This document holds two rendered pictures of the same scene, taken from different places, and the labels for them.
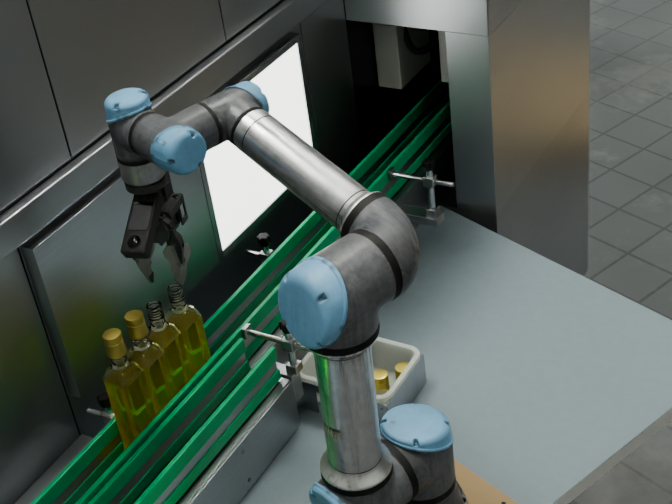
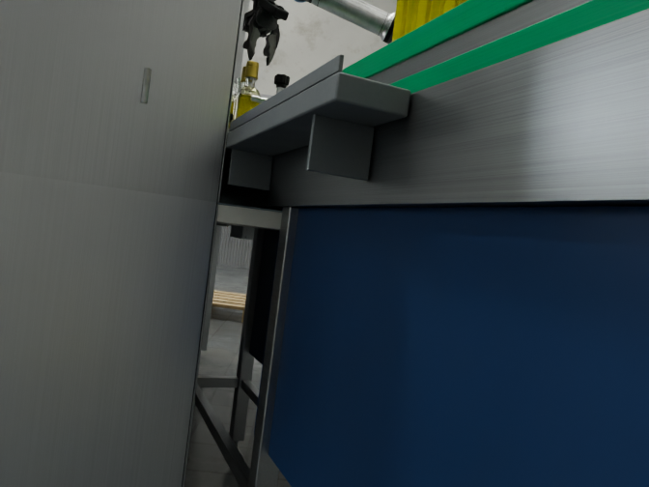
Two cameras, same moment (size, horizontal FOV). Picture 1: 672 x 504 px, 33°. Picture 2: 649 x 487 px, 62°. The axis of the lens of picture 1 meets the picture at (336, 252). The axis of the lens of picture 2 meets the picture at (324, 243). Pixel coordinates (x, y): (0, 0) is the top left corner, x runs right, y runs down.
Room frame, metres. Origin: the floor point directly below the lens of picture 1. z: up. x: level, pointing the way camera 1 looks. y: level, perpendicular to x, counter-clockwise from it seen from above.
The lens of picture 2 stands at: (0.58, 1.53, 0.71)
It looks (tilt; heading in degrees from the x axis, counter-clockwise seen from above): 1 degrees down; 303
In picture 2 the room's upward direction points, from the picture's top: 7 degrees clockwise
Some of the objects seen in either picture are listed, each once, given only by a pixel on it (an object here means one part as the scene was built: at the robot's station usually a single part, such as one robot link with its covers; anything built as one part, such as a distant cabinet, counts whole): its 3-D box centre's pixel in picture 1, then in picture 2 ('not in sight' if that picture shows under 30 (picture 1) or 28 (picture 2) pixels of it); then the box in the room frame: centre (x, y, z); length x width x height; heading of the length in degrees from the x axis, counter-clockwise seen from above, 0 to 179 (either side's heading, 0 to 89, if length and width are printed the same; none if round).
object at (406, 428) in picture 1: (415, 449); not in sight; (1.40, -0.09, 0.98); 0.13 x 0.12 x 0.14; 128
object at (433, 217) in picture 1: (422, 199); not in sight; (2.31, -0.22, 0.90); 0.17 x 0.05 x 0.23; 56
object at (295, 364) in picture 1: (280, 343); not in sight; (1.78, 0.13, 0.95); 0.17 x 0.03 x 0.12; 56
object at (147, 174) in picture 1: (140, 166); not in sight; (1.69, 0.30, 1.43); 0.08 x 0.08 x 0.05
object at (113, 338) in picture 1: (114, 343); (252, 71); (1.60, 0.41, 1.14); 0.04 x 0.04 x 0.04
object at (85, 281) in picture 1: (194, 198); not in sight; (2.04, 0.27, 1.15); 0.90 x 0.03 x 0.34; 146
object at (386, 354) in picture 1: (359, 377); not in sight; (1.82, -0.01, 0.80); 0.22 x 0.17 x 0.09; 56
